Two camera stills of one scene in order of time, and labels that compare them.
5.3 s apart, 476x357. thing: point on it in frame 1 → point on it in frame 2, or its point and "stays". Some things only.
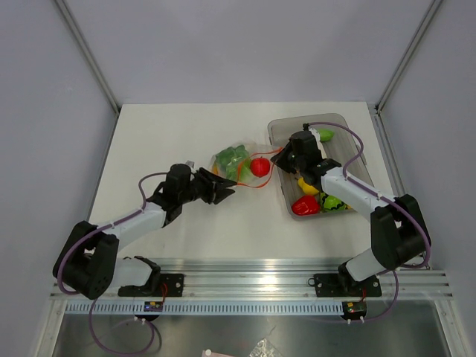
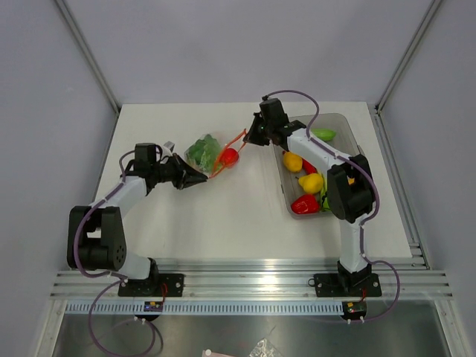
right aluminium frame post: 419,33 stays
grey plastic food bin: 343,148 stays
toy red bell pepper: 306,205 stays
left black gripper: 210,181 → 185,175
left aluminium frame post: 72,23 stays
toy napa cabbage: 234,163 → 202,154
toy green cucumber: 326,134 stays
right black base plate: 343,285 stays
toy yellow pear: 306,187 stays
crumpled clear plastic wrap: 263,349 stays
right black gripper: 280,159 → 253,136
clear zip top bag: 248,163 → 210,156
